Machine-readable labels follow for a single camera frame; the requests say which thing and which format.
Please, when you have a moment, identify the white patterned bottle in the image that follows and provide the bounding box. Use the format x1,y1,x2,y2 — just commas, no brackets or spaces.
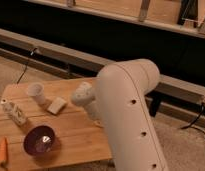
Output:
0,99,27,126

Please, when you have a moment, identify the orange carrot toy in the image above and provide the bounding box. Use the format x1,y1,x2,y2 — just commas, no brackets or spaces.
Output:
0,138,8,166

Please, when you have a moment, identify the purple bowl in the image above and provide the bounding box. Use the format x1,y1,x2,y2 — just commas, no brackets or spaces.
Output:
23,125,55,156

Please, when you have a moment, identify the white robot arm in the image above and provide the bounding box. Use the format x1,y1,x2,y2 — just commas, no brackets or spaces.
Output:
71,59,169,171

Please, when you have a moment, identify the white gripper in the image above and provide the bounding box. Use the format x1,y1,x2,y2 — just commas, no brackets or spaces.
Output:
85,101,103,128

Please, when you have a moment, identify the black cable on floor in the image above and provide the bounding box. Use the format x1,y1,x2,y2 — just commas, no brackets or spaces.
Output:
16,47,41,85

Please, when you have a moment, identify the beige sponge block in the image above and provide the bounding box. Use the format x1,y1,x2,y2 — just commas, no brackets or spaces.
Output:
47,97,67,115

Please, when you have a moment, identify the black cable at right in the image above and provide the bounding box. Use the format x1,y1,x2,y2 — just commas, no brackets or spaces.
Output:
180,101,205,140

